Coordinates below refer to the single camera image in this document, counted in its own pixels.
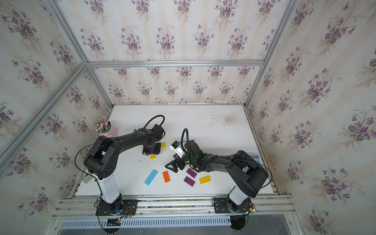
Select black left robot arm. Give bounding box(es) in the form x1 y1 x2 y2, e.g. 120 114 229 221
83 124 165 204

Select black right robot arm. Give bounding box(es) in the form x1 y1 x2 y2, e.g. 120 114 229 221
165 140 269 208

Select orange-red block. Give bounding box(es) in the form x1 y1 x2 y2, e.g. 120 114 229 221
163 171 170 183

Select purple block upper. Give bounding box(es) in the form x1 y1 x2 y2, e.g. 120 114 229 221
187 168 197 178

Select purple block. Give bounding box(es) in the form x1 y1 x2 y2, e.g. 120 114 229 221
187 168 197 178
184 177 195 187

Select purple block lower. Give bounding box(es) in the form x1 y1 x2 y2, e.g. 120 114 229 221
184 177 195 187

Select light blue long block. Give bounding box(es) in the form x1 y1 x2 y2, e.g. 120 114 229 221
144 170 158 186

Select yellow-orange block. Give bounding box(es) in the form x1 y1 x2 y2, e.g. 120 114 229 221
199 176 211 184

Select pink pen cup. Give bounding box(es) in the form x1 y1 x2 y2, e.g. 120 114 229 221
98 127 118 138

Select pens in cup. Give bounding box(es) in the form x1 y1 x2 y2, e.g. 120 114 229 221
91 116 111 134

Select light blue calculator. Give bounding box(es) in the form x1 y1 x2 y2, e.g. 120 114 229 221
247 152 262 163

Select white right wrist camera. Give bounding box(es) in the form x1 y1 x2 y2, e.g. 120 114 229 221
169 141 185 158

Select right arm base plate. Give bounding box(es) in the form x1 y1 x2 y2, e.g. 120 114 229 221
211 197 255 214

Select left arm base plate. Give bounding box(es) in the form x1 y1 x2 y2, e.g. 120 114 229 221
95 198 139 216

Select aluminium front rail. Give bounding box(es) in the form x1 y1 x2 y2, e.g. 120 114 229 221
51 194 296 219

